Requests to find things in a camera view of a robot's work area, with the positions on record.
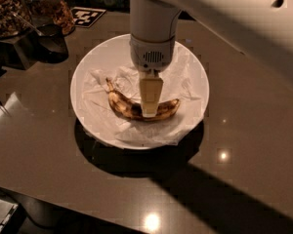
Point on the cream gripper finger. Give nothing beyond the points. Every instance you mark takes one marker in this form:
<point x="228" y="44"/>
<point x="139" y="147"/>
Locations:
<point x="150" y="85"/>

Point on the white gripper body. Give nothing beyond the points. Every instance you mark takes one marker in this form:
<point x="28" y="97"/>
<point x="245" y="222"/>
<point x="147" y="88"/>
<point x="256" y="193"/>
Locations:
<point x="151" y="55"/>

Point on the spotted ripe banana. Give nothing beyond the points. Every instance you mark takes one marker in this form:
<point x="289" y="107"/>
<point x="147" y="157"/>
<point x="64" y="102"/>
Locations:
<point x="132" y="110"/>

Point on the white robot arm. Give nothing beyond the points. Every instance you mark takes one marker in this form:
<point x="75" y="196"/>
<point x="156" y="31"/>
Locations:
<point x="260" y="29"/>

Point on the white bowl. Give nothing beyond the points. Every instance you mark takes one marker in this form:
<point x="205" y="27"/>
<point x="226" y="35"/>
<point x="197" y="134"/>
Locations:
<point x="88" y="82"/>

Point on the white paper napkin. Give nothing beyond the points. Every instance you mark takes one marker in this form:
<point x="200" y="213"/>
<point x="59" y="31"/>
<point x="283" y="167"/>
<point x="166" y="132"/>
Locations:
<point x="97" y="114"/>

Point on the black white fiducial marker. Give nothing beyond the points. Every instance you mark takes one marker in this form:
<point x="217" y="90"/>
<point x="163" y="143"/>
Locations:
<point x="86" y="17"/>

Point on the dark box stand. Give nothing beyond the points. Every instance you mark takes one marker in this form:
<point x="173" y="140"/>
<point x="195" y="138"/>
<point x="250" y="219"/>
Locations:
<point x="18" y="52"/>

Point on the glass jar of nuts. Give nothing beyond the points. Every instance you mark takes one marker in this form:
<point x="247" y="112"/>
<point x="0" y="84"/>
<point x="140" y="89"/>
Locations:
<point x="9" y="24"/>

